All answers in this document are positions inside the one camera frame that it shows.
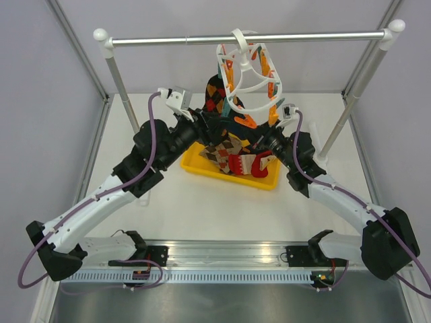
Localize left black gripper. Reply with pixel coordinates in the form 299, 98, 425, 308
160, 108, 232, 170

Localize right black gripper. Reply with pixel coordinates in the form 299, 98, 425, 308
240, 118, 295, 171

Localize dark argyle sock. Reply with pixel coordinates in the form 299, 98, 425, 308
201, 73, 259, 142

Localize red sock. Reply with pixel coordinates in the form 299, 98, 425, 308
228, 151, 275, 178

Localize brown argyle sock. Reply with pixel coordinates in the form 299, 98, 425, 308
199, 135, 242, 174

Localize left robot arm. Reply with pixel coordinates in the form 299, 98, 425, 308
26, 109, 228, 281

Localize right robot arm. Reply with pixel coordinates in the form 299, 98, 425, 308
248, 124, 420, 280

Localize yellow plastic tray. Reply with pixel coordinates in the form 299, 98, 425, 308
180, 143, 281, 190

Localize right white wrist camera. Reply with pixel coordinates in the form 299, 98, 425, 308
275, 104, 299, 129

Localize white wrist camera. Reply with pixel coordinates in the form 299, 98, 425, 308
158, 87, 194, 122
275, 104, 299, 129

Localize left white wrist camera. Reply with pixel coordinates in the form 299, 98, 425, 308
158, 87, 194, 122

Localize white sock hanger frame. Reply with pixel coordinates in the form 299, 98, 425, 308
216, 28, 284, 114

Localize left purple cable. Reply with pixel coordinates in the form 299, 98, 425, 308
17, 90, 162, 289

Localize purple cable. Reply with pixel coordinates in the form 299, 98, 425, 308
17, 90, 162, 289
291, 109, 431, 299

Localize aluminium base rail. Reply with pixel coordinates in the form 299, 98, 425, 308
46, 238, 413, 270

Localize white slotted cable duct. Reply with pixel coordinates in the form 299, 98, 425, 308
64, 269, 313, 285

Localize silver clothes rail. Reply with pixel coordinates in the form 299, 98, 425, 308
93, 20, 405, 162

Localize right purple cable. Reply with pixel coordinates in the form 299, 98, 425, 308
291, 109, 431, 299

